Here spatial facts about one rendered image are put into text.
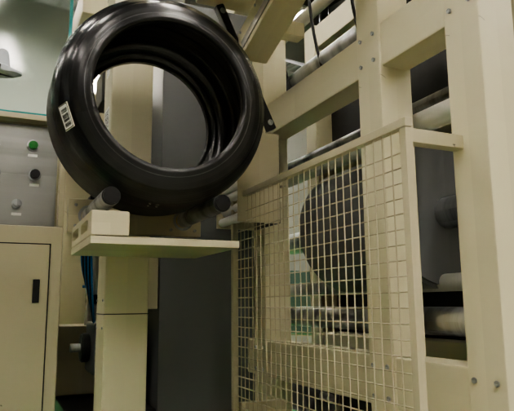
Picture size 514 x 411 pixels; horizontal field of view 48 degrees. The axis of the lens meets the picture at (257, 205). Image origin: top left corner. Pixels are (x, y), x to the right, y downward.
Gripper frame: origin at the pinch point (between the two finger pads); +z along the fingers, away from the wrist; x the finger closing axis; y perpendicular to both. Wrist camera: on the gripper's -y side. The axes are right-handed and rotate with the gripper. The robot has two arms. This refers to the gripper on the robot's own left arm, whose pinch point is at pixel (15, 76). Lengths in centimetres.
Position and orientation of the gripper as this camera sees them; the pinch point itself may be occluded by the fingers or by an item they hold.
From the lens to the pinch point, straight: 156.3
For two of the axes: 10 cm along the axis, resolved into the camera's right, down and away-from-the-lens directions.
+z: 9.1, 1.8, 3.8
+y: 1.0, -9.7, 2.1
